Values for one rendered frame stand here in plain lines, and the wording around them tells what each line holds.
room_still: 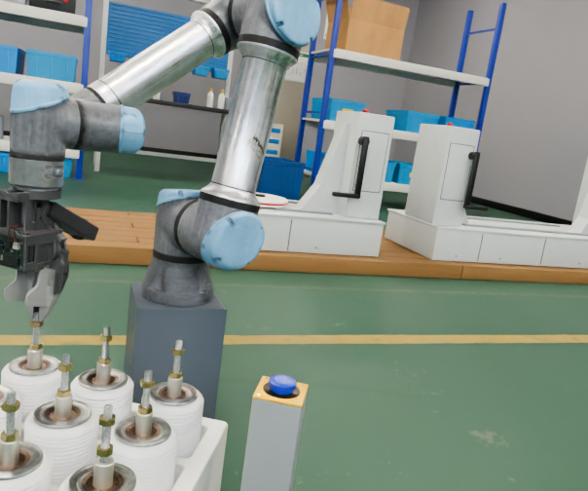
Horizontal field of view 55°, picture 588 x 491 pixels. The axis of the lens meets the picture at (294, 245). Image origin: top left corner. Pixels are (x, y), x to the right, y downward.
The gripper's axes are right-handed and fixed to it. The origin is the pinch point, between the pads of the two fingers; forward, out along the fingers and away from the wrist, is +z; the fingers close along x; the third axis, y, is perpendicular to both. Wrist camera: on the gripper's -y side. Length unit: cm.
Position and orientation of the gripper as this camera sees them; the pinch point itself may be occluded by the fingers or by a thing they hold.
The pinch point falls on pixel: (41, 310)
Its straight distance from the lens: 100.2
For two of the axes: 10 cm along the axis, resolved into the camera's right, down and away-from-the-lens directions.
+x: 9.3, 2.0, -3.3
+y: -3.6, 1.4, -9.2
